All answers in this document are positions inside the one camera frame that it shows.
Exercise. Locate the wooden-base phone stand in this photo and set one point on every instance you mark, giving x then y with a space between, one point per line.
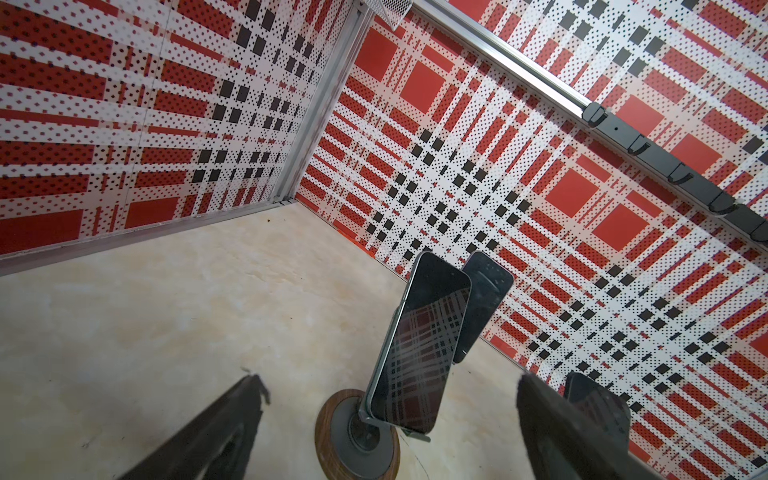
349 445

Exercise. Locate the black phone in centre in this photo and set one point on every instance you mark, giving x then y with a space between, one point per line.
605 409

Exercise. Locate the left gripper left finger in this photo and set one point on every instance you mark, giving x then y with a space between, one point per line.
216 444

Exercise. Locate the black phone at back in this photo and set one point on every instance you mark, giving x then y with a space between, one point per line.
490 284

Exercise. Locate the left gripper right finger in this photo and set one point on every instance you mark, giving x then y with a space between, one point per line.
562 443

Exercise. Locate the white wire mesh basket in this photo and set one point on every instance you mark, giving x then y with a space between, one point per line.
392 12

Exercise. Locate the black phone on wooden stand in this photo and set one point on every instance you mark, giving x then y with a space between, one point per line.
411 374

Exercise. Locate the black hook rail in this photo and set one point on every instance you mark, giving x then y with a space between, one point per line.
674 173

